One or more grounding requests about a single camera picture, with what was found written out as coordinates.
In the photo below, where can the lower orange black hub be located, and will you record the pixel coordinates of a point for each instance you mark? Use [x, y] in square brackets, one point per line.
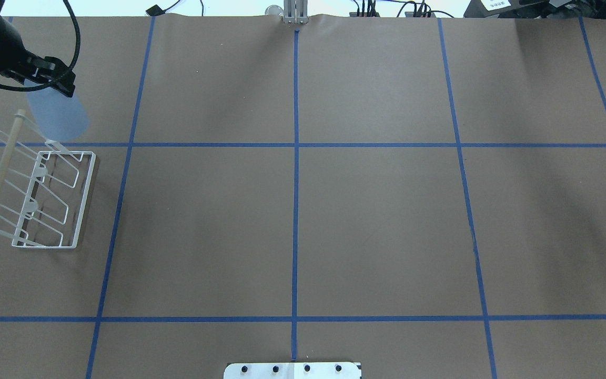
[426, 12]

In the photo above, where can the brown paper table cover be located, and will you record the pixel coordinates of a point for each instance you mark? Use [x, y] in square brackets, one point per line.
[425, 197]

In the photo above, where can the white wire cup holder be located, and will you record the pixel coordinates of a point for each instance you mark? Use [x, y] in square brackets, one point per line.
[45, 188]

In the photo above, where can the aluminium frame post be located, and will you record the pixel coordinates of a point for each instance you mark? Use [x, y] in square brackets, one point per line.
[295, 12]

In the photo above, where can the blue plastic cup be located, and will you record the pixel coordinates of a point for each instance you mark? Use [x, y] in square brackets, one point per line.
[58, 117]

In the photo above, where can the orange black hub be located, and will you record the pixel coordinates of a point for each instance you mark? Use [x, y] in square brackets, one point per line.
[426, 12]
[364, 13]

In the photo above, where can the white metal base plate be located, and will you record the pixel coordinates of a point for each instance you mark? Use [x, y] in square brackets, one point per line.
[294, 370]

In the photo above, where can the upper orange black hub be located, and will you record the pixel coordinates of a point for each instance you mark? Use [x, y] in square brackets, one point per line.
[364, 13]

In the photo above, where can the small black device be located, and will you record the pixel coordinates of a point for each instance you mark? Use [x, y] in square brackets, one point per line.
[155, 11]

